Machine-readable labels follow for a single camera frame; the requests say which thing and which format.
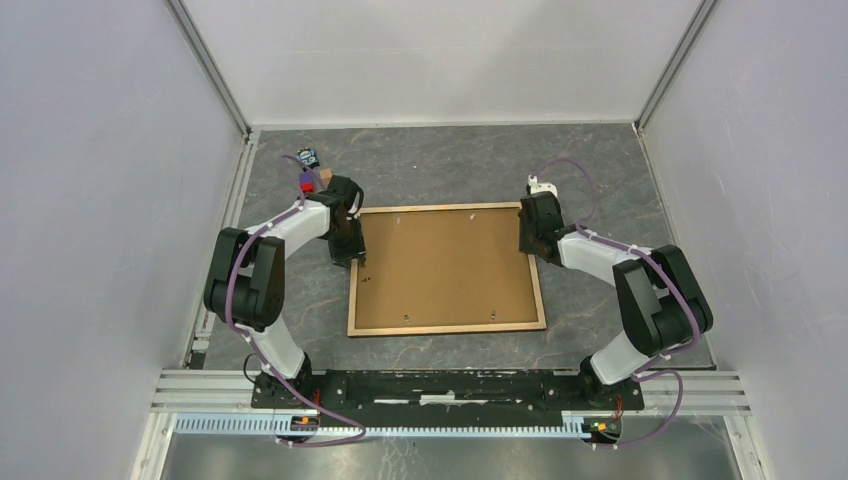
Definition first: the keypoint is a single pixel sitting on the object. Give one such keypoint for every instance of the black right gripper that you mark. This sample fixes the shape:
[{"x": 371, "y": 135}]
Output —
[{"x": 524, "y": 246}]

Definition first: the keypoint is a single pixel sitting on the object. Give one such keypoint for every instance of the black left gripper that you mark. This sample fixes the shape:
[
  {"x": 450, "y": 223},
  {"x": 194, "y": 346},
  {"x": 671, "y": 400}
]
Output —
[{"x": 343, "y": 257}]

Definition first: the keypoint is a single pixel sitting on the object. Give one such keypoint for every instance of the brown backing board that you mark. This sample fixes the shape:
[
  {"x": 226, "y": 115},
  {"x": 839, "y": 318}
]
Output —
[{"x": 444, "y": 272}]

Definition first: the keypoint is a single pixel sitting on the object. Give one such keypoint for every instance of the wooden picture frame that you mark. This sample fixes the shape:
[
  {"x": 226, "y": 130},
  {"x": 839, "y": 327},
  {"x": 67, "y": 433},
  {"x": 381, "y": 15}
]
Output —
[{"x": 450, "y": 329}]

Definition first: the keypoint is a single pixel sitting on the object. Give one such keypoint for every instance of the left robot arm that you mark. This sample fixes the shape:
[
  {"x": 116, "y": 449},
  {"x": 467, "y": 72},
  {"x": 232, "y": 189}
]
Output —
[{"x": 245, "y": 286}]

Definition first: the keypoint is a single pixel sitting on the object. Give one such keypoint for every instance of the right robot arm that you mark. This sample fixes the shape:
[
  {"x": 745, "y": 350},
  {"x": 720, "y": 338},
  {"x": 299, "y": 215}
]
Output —
[{"x": 662, "y": 308}]

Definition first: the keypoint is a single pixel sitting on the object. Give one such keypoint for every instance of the small wooden cube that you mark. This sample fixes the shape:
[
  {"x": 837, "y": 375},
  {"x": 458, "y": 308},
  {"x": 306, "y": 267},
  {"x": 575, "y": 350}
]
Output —
[{"x": 326, "y": 175}]

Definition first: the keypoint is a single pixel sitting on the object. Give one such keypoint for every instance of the purple and red block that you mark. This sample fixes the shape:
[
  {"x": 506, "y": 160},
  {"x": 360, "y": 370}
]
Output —
[{"x": 306, "y": 182}]

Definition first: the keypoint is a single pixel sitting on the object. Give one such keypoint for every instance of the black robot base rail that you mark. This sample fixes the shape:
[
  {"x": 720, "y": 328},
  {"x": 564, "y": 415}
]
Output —
[{"x": 373, "y": 399}]

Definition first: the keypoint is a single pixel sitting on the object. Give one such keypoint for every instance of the white toothed cable duct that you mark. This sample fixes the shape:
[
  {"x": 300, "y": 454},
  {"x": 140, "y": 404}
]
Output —
[{"x": 289, "y": 426}]

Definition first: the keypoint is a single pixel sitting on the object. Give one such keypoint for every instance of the right aluminium corner post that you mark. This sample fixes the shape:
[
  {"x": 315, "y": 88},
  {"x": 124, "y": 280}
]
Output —
[{"x": 679, "y": 55}]

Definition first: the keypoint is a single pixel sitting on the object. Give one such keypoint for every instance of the aluminium corner post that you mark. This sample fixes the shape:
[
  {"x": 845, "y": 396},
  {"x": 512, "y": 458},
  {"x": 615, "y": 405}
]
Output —
[
  {"x": 203, "y": 55},
  {"x": 679, "y": 55}
]

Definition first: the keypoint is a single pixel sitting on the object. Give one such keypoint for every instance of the left aluminium corner post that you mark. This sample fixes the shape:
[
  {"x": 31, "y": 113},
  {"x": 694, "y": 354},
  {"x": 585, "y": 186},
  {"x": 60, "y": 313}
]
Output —
[{"x": 203, "y": 55}]

